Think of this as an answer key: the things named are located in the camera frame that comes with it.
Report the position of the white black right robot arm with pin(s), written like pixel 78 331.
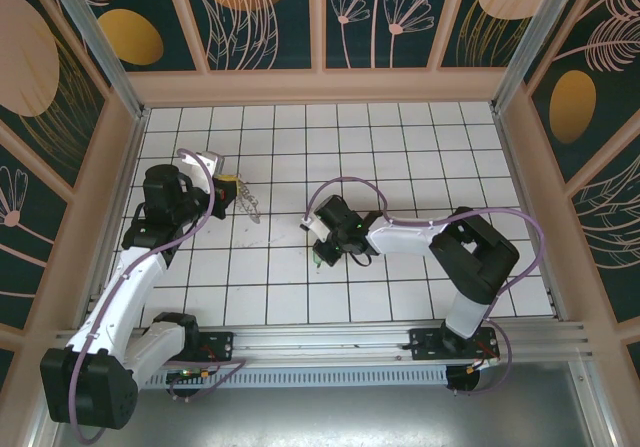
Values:
pixel 405 237

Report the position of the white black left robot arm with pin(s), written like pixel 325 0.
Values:
pixel 125 292

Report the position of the small green circuit board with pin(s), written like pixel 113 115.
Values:
pixel 190 373

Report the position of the grey metal sheet panel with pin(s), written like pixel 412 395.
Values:
pixel 325 417

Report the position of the aluminium side rail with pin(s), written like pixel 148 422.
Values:
pixel 531 217
pixel 125 192

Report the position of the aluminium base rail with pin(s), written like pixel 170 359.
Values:
pixel 325 347

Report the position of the aluminium frame post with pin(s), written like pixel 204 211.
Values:
pixel 540 32
pixel 100 47

